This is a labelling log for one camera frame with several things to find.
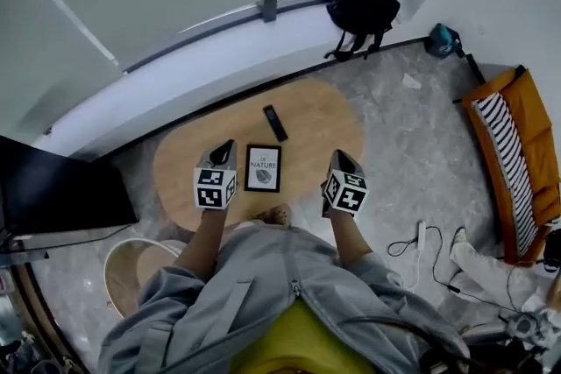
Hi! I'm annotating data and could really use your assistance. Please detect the black cabinet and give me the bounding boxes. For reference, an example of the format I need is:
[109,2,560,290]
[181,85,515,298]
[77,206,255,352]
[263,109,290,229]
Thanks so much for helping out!
[0,134,140,254]

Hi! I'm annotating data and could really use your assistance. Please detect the person's yellow shirt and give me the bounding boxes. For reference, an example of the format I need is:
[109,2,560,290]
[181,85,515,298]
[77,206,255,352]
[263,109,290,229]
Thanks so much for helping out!
[230,299,379,374]

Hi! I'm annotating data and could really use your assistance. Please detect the black framed picture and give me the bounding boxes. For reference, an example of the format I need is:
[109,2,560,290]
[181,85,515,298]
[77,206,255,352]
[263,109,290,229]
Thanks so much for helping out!
[244,143,283,194]

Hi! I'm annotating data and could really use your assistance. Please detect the person's grey jacket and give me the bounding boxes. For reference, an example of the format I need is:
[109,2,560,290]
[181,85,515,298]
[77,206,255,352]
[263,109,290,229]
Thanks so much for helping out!
[98,222,471,374]

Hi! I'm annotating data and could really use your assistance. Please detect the person's left forearm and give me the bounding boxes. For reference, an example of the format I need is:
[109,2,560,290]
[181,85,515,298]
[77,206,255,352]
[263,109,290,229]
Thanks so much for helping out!
[174,207,230,282]

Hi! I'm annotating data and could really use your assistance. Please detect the person's spotted slipper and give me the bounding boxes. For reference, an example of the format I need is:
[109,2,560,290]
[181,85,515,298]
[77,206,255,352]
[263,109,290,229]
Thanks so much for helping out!
[255,204,294,229]

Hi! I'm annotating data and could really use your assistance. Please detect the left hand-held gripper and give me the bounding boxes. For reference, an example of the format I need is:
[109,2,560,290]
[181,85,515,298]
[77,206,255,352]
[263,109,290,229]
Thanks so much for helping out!
[193,138,238,211]

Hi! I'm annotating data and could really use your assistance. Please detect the teal bag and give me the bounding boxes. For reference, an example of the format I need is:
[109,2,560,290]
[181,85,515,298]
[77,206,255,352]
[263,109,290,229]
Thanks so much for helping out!
[426,23,462,59]

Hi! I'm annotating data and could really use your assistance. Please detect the black backpack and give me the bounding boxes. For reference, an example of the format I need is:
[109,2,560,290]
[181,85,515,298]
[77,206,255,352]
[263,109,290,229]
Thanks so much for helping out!
[323,0,401,63]

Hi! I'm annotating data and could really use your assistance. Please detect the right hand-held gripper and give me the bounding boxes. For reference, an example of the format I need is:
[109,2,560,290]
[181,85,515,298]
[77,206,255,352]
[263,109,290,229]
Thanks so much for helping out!
[321,149,370,218]

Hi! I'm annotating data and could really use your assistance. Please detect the white window sill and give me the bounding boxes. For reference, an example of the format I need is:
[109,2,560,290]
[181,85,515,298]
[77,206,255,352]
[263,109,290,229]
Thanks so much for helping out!
[32,0,433,161]

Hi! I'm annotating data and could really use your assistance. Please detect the black cable on jacket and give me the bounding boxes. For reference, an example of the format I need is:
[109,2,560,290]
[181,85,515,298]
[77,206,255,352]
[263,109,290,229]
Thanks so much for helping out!
[340,316,472,374]

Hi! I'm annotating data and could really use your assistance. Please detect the black white striped cushion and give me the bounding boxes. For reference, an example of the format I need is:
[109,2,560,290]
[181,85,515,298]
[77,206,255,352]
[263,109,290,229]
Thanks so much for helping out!
[503,170,540,258]
[471,91,523,190]

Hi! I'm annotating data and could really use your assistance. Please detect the grey window bracket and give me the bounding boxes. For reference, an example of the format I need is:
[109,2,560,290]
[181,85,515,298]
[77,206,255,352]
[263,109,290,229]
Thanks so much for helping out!
[255,0,279,24]

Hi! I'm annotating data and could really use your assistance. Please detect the black remote control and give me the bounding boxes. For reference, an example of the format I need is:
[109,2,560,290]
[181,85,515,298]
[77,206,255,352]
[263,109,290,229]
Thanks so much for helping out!
[262,104,290,144]

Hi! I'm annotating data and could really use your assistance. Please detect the orange sofa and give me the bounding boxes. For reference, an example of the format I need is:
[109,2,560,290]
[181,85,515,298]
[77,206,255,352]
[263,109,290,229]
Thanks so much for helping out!
[452,65,561,267]

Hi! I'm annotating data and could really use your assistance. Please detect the person's right forearm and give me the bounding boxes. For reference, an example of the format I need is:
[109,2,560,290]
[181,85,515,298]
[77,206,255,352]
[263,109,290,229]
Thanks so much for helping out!
[327,210,374,267]

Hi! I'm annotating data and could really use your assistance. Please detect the person's white trousers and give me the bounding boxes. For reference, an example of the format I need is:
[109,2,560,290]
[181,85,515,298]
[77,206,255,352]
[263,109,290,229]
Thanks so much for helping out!
[234,219,269,233]

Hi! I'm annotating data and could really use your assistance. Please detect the wooden coffee table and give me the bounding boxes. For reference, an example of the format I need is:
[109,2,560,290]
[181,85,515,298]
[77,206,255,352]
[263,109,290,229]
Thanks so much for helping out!
[152,78,366,234]

